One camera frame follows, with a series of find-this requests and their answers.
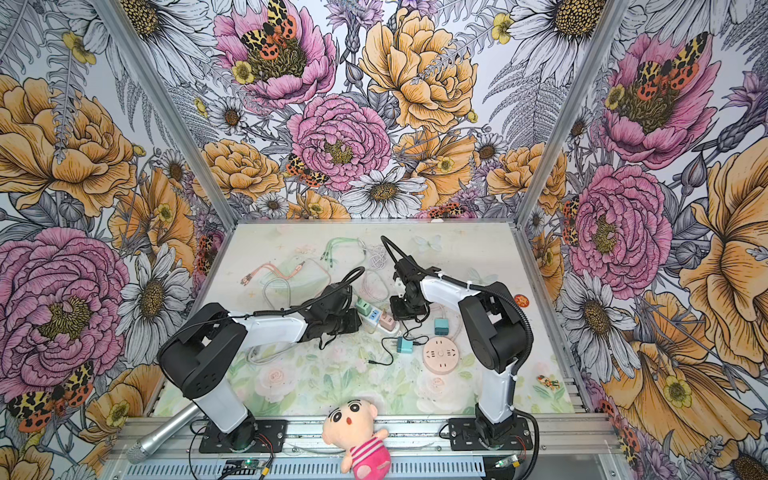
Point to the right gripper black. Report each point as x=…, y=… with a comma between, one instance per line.
x=399, y=314

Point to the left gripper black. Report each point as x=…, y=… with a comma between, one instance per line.
x=353, y=325

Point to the pink plug adapter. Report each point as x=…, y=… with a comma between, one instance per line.
x=388, y=324

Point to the green plug adapter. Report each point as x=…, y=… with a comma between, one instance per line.
x=363, y=307

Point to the teal adapter with black cable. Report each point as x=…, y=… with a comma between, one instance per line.
x=404, y=345

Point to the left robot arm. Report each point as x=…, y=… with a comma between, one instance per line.
x=197, y=357

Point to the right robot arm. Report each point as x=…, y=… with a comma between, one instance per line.
x=499, y=334

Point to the white blue power strip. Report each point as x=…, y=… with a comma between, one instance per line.
x=371, y=323

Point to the round pink socket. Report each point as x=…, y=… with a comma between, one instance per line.
x=441, y=355

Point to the red round sticker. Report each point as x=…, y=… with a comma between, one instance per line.
x=521, y=300

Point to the plush doll pink dress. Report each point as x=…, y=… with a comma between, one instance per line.
x=351, y=428

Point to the silver microphone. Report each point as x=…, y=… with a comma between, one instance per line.
x=146, y=447

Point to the teal adapter with white cable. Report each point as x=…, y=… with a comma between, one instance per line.
x=441, y=327

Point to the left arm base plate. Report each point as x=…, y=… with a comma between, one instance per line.
x=267, y=435

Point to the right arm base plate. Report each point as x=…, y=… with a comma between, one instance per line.
x=462, y=435

